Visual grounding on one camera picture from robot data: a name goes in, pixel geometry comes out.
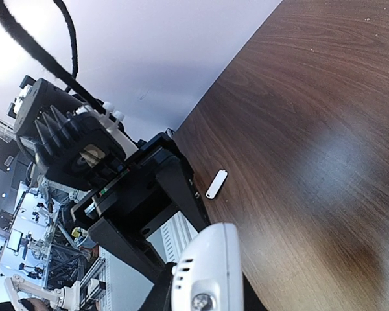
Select white remote control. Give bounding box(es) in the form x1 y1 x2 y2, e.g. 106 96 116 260
171 222 244 311

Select white slotted cable duct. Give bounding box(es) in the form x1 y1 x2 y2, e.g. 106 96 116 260
160 211 198 262

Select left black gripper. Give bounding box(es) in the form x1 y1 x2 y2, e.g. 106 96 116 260
71 133 211 283

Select left black camera cable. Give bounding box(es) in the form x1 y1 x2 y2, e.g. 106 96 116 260
0 0 104 113

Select white battery cover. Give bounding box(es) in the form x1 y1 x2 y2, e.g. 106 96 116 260
206 169 228 200

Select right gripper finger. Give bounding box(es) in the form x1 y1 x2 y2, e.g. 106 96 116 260
139 262 176 311

